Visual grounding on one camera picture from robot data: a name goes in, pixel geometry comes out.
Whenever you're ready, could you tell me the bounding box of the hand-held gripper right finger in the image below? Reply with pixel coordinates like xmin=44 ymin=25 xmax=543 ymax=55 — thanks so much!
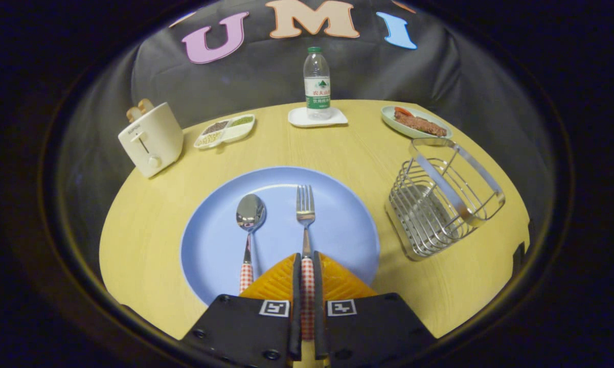
xmin=313 ymin=251 xmax=435 ymax=368

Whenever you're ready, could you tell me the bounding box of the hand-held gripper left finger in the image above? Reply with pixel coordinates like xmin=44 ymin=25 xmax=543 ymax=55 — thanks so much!
xmin=181 ymin=252 xmax=303 ymax=368

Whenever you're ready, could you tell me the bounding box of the fork with red checkered handle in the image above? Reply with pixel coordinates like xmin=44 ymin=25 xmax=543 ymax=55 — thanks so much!
xmin=295 ymin=185 xmax=316 ymax=342

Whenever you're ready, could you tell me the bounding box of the spoon with red checkered handle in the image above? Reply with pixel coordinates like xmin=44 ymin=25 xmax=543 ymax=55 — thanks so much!
xmin=236 ymin=193 xmax=267 ymax=295

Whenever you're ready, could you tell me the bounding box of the light blue round plate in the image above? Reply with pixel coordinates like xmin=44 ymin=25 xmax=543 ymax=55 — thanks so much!
xmin=180 ymin=166 xmax=381 ymax=306

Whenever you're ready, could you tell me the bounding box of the white divided dish of grains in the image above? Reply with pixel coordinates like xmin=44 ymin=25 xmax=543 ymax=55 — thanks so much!
xmin=193 ymin=113 xmax=256 ymax=150

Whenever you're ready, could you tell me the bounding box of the white square coaster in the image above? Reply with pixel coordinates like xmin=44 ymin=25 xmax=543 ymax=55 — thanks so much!
xmin=288 ymin=106 xmax=349 ymax=128

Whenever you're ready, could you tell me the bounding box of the pale green oval plate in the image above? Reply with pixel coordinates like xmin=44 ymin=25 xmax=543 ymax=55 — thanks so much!
xmin=381 ymin=105 xmax=452 ymax=140

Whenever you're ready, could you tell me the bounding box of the brown meat steak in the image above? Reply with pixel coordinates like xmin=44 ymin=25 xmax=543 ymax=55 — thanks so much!
xmin=394 ymin=111 xmax=448 ymax=137

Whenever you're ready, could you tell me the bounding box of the clear plastic water bottle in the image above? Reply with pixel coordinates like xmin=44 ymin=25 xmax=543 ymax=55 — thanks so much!
xmin=303 ymin=47 xmax=332 ymax=121

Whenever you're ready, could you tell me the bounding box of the cream white toaster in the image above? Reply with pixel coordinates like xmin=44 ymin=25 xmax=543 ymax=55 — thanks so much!
xmin=118 ymin=102 xmax=185 ymax=179

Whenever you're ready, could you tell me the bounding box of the black backdrop cloth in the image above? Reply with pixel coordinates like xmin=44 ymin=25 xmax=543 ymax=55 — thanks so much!
xmin=56 ymin=0 xmax=558 ymax=246

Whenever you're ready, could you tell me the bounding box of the metal wire cutlery basket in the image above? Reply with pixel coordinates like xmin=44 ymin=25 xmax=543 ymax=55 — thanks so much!
xmin=386 ymin=137 xmax=506 ymax=262

